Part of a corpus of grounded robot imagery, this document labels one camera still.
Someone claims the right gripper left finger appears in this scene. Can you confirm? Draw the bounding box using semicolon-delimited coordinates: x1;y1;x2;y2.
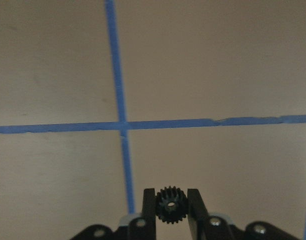
121;188;157;240

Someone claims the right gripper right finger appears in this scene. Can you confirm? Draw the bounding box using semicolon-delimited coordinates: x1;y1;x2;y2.
187;189;233;240

